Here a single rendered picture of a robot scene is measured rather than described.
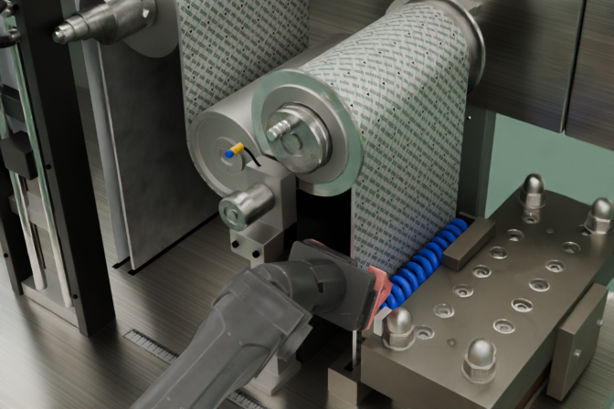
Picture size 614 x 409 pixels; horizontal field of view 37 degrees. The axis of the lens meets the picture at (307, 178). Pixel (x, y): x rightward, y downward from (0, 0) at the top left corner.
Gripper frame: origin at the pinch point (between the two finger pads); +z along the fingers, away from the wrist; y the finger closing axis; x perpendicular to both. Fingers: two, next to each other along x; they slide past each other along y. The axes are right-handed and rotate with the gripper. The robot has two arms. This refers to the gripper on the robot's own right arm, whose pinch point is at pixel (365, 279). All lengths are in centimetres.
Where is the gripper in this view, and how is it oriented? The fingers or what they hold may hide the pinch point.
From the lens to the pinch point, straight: 107.2
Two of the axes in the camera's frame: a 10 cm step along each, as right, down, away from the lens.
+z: 5.4, 0.3, 8.4
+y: 7.9, 3.2, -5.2
